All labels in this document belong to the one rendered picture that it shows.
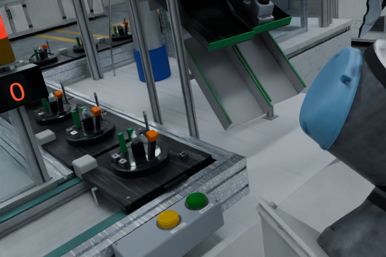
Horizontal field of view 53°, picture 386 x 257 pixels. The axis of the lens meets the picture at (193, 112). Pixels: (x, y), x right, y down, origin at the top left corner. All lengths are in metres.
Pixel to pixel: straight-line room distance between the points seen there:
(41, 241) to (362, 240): 0.62
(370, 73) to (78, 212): 0.69
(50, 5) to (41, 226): 9.42
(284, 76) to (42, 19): 9.22
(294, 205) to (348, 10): 4.26
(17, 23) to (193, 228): 9.37
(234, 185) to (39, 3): 9.43
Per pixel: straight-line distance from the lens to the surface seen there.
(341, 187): 0.97
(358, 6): 4.98
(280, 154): 1.10
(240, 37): 0.95
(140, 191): 0.83
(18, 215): 0.95
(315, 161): 1.07
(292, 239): 0.52
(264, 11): 1.03
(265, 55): 1.16
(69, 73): 2.09
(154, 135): 0.82
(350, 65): 0.46
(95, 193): 0.89
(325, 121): 0.46
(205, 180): 0.84
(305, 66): 2.23
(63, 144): 1.14
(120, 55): 2.21
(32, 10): 10.06
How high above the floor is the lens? 1.42
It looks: 23 degrees down
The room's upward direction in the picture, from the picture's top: 9 degrees counter-clockwise
